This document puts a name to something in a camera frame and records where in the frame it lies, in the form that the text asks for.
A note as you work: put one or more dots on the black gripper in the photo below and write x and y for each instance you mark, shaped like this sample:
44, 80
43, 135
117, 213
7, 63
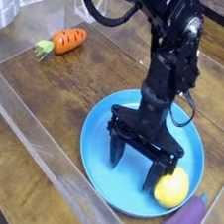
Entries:
146, 130

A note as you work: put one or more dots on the yellow toy lemon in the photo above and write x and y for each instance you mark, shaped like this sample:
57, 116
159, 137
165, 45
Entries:
172, 189

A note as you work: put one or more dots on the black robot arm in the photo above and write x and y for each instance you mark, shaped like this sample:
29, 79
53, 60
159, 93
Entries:
176, 30

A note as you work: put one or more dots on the blue round tray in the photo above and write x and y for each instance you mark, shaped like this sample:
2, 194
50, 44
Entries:
121, 185

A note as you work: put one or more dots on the orange toy carrot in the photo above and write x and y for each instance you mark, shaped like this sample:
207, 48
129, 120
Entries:
61, 42

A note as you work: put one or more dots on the clear acrylic enclosure wall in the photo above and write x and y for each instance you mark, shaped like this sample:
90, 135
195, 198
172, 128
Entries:
43, 105

